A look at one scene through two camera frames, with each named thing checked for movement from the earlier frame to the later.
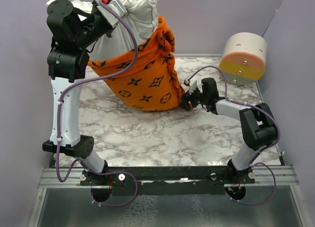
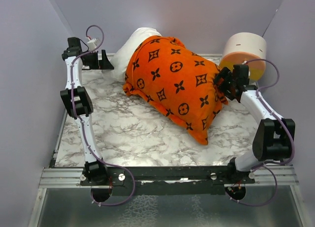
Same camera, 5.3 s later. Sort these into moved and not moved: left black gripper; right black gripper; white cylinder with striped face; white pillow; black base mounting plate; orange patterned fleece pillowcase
Moved: left black gripper; white pillow; orange patterned fleece pillowcase; right black gripper
Not moved: black base mounting plate; white cylinder with striped face
